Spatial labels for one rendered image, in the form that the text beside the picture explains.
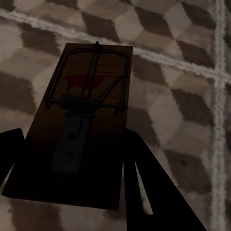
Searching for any mousetrap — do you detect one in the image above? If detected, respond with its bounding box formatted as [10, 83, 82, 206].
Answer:
[1, 41, 133, 210]

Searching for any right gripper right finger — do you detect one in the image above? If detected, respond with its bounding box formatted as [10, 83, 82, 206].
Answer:
[123, 128, 206, 231]

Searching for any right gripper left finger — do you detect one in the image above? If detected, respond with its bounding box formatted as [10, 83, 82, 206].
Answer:
[0, 128, 25, 186]

